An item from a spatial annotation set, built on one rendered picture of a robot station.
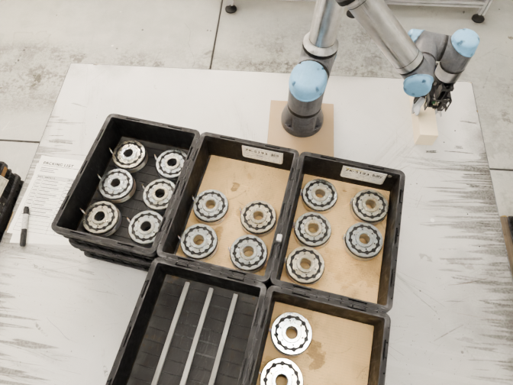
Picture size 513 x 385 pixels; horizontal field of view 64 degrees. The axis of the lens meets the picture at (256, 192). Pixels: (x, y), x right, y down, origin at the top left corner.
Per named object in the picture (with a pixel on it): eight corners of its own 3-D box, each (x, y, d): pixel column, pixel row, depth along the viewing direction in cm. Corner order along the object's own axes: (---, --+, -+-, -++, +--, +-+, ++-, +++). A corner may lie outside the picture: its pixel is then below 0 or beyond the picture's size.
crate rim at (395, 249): (300, 154, 120) (300, 150, 118) (403, 175, 116) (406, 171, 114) (268, 286, 102) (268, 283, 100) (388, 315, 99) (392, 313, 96)
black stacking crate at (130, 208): (121, 135, 136) (110, 114, 126) (206, 153, 132) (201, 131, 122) (68, 244, 119) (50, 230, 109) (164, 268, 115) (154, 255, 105)
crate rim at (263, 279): (202, 135, 124) (201, 130, 122) (299, 154, 120) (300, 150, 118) (156, 258, 106) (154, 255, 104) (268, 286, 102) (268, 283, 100)
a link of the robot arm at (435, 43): (406, 47, 115) (446, 55, 113) (411, 21, 120) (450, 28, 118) (398, 68, 122) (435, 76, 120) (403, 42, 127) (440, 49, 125)
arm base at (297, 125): (280, 103, 151) (282, 85, 142) (321, 103, 151) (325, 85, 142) (281, 137, 144) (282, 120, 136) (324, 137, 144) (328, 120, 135)
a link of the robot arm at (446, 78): (437, 55, 126) (465, 56, 126) (432, 66, 130) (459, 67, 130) (440, 73, 123) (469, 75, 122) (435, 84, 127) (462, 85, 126)
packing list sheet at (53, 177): (37, 155, 146) (36, 154, 146) (99, 159, 145) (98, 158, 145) (3, 241, 131) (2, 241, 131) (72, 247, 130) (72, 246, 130)
